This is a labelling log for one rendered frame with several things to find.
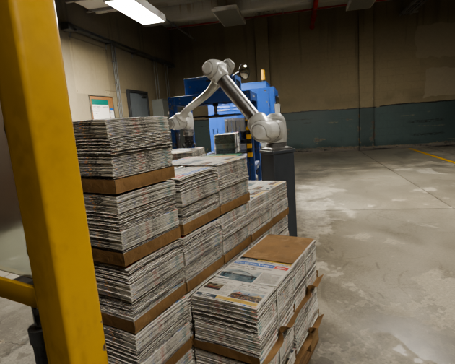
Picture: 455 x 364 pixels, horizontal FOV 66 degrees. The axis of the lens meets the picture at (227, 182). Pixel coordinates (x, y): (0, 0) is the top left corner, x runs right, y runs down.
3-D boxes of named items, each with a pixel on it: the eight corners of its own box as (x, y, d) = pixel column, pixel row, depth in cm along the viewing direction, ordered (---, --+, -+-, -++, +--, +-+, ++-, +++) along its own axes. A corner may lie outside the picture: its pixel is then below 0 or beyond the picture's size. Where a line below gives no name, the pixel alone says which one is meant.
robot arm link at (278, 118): (289, 141, 273) (289, 112, 269) (281, 143, 257) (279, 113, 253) (271, 141, 281) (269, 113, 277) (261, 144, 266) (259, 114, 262)
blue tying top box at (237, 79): (235, 92, 394) (234, 73, 391) (185, 96, 407) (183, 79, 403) (242, 94, 438) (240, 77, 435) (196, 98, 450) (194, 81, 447)
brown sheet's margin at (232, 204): (250, 200, 183) (250, 191, 182) (221, 214, 158) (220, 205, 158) (192, 196, 202) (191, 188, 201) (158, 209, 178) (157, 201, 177)
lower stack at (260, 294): (320, 339, 197) (317, 238, 187) (266, 456, 132) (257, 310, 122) (271, 328, 212) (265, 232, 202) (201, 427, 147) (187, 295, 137)
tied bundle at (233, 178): (250, 201, 183) (248, 157, 179) (221, 217, 158) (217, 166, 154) (192, 197, 202) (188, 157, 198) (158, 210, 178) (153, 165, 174)
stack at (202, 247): (293, 296, 246) (288, 180, 232) (201, 427, 147) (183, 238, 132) (244, 287, 265) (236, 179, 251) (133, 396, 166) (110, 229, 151)
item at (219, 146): (236, 153, 470) (235, 133, 465) (214, 154, 476) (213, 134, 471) (240, 150, 506) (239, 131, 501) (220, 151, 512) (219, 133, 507)
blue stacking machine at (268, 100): (284, 186, 625) (279, 66, 588) (214, 188, 651) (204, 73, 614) (287, 172, 770) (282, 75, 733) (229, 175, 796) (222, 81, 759)
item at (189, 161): (247, 157, 178) (247, 155, 178) (217, 166, 154) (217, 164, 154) (189, 158, 197) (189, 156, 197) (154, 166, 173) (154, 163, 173)
